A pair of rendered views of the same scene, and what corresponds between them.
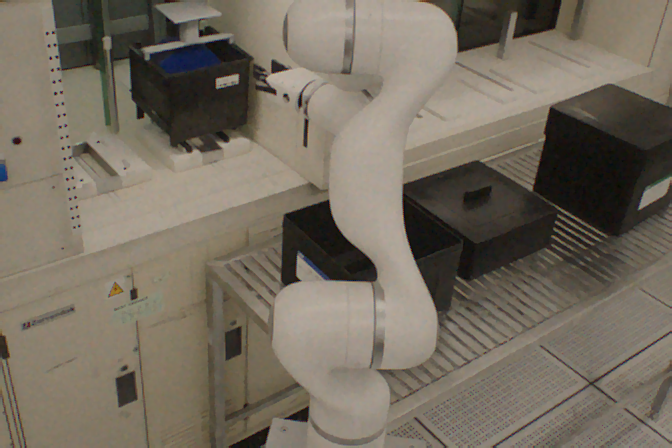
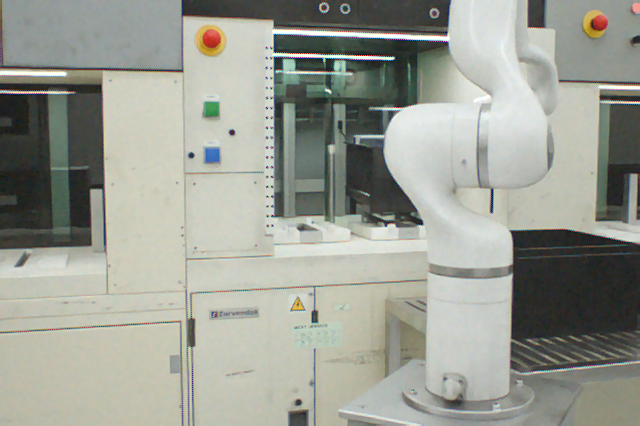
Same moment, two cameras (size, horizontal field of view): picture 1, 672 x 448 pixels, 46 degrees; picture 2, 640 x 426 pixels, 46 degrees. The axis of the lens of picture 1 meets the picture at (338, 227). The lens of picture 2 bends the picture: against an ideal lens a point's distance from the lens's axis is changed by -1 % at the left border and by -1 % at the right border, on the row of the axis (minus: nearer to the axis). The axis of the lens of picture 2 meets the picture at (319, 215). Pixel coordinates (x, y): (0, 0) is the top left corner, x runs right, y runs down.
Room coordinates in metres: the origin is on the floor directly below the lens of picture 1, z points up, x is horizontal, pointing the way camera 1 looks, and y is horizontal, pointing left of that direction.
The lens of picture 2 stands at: (-0.22, -0.28, 1.13)
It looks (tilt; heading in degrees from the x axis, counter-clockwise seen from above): 6 degrees down; 24
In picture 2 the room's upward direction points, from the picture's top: straight up
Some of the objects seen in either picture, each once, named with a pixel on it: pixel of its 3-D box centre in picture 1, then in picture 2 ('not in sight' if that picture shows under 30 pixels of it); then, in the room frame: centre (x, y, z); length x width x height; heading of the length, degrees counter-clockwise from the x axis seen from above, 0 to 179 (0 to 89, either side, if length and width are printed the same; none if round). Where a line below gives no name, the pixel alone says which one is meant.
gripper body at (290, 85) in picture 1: (300, 89); not in sight; (1.46, 0.10, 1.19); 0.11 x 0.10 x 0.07; 43
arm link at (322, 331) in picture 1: (332, 355); (448, 187); (0.83, -0.01, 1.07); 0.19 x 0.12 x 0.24; 95
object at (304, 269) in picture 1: (368, 261); (542, 278); (1.37, -0.07, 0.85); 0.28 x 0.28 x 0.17; 39
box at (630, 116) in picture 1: (613, 156); not in sight; (1.88, -0.71, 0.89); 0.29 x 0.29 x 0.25; 44
